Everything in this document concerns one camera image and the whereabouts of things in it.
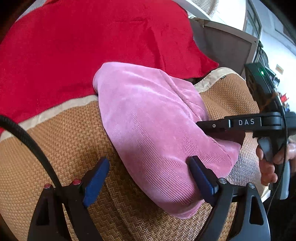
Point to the woven bamboo bed mat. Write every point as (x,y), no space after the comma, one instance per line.
(72,137)

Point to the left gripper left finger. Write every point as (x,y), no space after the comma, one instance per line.
(82,193)

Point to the pink corduroy jacket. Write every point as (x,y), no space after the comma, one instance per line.
(151,119)

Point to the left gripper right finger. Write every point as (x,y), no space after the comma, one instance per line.
(215,191)

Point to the grey bedside cabinet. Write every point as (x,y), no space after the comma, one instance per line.
(225,45)

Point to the person's right hand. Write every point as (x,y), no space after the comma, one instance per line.
(267,169)

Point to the beige padded headboard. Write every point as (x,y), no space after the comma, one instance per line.
(227,12)

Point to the red blanket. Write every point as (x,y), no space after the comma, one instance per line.
(51,54)

